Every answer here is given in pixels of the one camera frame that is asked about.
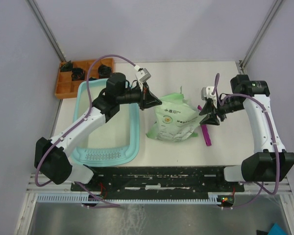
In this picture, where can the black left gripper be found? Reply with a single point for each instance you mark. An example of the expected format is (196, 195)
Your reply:
(147, 99)

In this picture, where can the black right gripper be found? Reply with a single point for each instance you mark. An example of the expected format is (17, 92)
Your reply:
(210, 119)

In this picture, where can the magenta plastic litter scoop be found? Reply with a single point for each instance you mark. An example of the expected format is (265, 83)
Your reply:
(206, 135)

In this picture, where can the green cat litter bag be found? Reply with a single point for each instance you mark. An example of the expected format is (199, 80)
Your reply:
(176, 119)

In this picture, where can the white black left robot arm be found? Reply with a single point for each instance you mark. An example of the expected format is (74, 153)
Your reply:
(52, 155)

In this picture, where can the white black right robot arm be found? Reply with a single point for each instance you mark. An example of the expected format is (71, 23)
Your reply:
(270, 161)

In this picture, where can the teal plastic litter box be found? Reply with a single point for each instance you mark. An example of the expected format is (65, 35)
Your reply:
(114, 143)

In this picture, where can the black round part in tray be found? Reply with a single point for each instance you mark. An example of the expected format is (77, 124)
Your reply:
(104, 71)

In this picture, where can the orange compartment tray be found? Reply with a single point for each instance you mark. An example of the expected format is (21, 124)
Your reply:
(66, 88)

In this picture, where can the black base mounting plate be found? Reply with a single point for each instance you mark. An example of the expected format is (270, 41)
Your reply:
(160, 183)

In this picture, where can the blue object bottom corner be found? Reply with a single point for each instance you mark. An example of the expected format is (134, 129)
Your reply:
(276, 230)

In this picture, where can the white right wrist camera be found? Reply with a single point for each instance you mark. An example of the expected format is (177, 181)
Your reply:
(209, 92)

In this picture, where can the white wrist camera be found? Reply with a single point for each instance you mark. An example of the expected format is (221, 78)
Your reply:
(143, 75)
(209, 92)

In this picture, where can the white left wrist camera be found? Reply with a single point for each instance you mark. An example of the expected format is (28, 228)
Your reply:
(143, 75)

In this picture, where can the black ring part in tray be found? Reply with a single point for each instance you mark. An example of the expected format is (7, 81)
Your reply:
(78, 74)

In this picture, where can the aluminium frame rail left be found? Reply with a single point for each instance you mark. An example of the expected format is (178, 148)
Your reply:
(33, 5)

